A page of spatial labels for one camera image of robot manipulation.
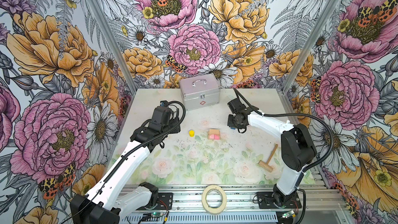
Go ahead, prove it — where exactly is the short natural wood block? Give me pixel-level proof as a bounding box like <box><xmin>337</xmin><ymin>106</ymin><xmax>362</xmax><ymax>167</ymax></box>
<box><xmin>208</xmin><ymin>129</ymin><xmax>220</xmax><ymax>135</ymax></box>

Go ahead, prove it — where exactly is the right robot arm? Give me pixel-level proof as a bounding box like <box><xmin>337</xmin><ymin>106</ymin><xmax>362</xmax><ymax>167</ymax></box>
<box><xmin>228</xmin><ymin>98</ymin><xmax>317</xmax><ymax>207</ymax></box>

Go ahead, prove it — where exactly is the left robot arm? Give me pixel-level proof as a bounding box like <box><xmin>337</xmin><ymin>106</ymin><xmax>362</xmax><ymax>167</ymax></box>
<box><xmin>70</xmin><ymin>101</ymin><xmax>186</xmax><ymax>224</ymax></box>

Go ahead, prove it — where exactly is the silver metal first-aid case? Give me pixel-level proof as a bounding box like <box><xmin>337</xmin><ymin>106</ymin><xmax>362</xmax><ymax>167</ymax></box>
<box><xmin>179</xmin><ymin>74</ymin><xmax>221</xmax><ymax>111</ymax></box>

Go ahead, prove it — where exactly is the wooden toy mallet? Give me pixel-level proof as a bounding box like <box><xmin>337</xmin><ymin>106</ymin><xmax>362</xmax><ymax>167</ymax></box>
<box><xmin>258</xmin><ymin>144</ymin><xmax>278</xmax><ymax>172</ymax></box>

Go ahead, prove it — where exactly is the masking tape roll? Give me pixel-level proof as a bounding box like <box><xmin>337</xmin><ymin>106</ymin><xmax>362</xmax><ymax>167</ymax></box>
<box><xmin>201</xmin><ymin>185</ymin><xmax>227</xmax><ymax>215</ymax></box>

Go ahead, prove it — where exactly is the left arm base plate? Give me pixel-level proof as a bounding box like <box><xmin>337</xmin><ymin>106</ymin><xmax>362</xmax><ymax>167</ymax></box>
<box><xmin>154</xmin><ymin>192</ymin><xmax>174</xmax><ymax>211</ymax></box>

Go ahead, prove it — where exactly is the aluminium front rail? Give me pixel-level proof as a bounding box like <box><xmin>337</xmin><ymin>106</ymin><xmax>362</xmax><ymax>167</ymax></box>
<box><xmin>79</xmin><ymin>183</ymin><xmax>349</xmax><ymax>224</ymax></box>

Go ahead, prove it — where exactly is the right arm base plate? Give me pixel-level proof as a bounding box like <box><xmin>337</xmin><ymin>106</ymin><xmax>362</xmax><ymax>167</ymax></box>
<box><xmin>254</xmin><ymin>191</ymin><xmax>302</xmax><ymax>209</ymax></box>

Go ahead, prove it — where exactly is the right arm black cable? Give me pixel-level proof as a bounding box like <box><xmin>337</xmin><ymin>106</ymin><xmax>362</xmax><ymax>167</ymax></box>
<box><xmin>233</xmin><ymin>88</ymin><xmax>334</xmax><ymax>224</ymax></box>

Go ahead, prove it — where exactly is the right aluminium frame post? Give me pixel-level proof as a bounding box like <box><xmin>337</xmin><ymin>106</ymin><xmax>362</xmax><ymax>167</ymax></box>
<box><xmin>282</xmin><ymin>0</ymin><xmax>341</xmax><ymax>93</ymax></box>

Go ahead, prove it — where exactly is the aluminium frame post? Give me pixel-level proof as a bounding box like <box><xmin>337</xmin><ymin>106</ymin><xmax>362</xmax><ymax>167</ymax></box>
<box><xmin>87</xmin><ymin>0</ymin><xmax>137</xmax><ymax>97</ymax></box>
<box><xmin>282</xmin><ymin>0</ymin><xmax>341</xmax><ymax>93</ymax></box>

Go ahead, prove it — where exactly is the left aluminium frame post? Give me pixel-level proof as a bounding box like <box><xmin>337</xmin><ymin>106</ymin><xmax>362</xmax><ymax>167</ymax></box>
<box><xmin>87</xmin><ymin>0</ymin><xmax>137</xmax><ymax>97</ymax></box>

